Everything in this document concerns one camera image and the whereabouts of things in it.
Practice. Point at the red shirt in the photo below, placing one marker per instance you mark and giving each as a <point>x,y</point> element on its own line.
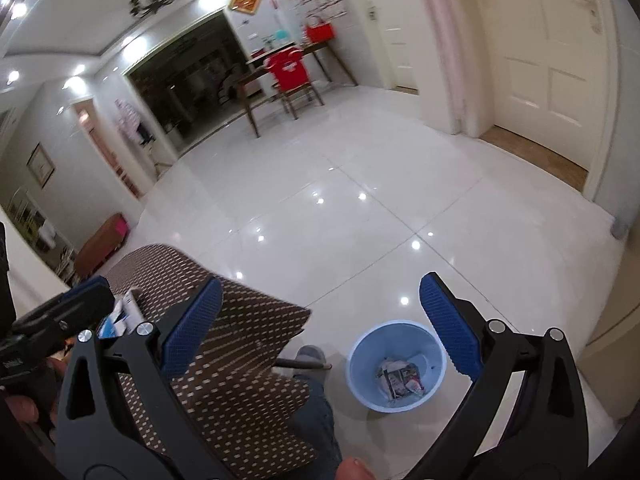
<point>287,70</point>

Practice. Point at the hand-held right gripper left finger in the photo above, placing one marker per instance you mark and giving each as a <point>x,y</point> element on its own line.
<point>192,330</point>

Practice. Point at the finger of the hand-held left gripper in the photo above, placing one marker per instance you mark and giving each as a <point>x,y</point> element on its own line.
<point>75,304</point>

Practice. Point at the hanging clothes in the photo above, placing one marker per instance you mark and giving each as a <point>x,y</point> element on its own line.
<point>131,122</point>

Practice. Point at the paper wrappers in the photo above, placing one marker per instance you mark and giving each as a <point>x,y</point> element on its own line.
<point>400,380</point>

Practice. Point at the person's right hand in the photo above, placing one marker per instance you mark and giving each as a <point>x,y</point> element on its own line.
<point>355,469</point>

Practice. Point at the teal container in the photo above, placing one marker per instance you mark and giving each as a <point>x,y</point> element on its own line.
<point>281,37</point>

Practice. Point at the brown dotted tablecloth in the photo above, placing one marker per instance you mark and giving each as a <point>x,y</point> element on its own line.
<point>240,360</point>

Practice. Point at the white shelf unit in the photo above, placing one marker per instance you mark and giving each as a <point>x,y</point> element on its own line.
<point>40,235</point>

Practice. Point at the wooden chair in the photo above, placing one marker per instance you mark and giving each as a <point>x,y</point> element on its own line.
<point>300,95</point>

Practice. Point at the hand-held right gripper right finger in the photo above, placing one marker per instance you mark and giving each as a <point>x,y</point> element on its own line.
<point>450,330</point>

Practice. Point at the white panel door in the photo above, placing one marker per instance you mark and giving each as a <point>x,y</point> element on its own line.
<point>545,50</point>

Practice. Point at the blue plastic waste bin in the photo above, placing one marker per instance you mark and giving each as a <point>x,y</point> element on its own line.
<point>365,360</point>

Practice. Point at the small framed wall picture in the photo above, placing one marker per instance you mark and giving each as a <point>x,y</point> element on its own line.
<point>40,165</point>

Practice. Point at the brown bench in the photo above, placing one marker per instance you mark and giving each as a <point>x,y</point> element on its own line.
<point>102,245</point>

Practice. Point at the grey slipper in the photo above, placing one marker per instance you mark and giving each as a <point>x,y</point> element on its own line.
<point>311,355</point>

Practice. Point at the white box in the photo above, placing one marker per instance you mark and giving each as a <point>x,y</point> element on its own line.
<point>129,312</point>

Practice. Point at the person's leg in jeans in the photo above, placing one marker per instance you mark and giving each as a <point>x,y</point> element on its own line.
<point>315,420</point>

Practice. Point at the black rod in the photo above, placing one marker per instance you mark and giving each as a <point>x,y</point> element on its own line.
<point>287,361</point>

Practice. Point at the red bag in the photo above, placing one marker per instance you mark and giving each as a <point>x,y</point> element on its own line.
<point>320,32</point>

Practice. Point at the wooden dining table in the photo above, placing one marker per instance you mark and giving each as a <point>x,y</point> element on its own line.
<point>260,67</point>

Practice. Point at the plain white door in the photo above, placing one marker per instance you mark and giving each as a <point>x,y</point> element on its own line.
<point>395,25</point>

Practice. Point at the person's left hand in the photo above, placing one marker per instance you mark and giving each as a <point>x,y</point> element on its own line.
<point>22,407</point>

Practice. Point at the gold framed picture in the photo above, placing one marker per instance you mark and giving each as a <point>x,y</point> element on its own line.
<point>243,0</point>

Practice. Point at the dark glass sliding door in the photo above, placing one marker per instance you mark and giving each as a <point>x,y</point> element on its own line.
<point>185,80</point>

